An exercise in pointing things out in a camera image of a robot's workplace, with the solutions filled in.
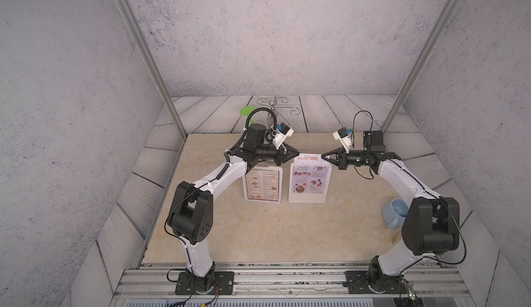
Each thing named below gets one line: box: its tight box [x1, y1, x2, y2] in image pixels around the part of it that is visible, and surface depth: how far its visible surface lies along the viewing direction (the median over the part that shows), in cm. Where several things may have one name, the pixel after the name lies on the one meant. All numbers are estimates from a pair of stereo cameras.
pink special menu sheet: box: [291, 153, 330, 194], surface depth 86 cm
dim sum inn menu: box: [244, 165, 283, 203], surface depth 88 cm
